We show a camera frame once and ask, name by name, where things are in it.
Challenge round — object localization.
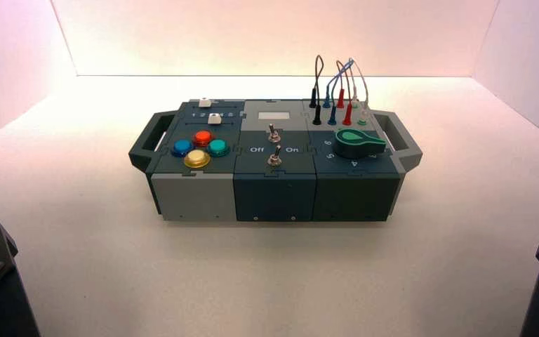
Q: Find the grey green control panel box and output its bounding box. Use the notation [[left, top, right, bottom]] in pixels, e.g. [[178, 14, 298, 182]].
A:
[[128, 98, 423, 223]]

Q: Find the grey display screen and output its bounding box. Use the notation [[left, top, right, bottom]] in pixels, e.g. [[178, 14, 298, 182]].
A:
[[258, 111, 289, 124]]

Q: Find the teal round push button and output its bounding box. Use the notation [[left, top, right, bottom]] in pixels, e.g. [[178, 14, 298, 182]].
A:
[[206, 138, 230, 158]]

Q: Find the yellow round push button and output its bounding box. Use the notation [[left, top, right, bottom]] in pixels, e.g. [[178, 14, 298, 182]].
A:
[[183, 149, 212, 169]]

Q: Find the red round push button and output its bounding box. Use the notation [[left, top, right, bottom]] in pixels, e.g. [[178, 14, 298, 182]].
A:
[[192, 130, 215, 148]]

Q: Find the green rotary selector knob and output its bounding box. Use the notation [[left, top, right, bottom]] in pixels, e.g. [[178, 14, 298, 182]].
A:
[[332, 128, 387, 160]]

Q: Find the blue round push button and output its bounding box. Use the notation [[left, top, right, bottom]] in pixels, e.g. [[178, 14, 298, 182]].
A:
[[171, 138, 194, 158]]

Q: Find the black jumper cable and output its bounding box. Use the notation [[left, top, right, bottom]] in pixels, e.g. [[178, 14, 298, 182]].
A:
[[309, 55, 325, 126]]

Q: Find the blue jumper cable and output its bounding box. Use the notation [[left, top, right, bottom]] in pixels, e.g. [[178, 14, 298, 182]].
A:
[[323, 60, 354, 126]]

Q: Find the red jumper cable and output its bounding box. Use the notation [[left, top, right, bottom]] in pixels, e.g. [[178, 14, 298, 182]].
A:
[[335, 60, 354, 127]]

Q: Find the white jumper cable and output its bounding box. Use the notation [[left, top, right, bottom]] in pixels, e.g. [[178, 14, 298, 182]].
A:
[[346, 58, 371, 126]]

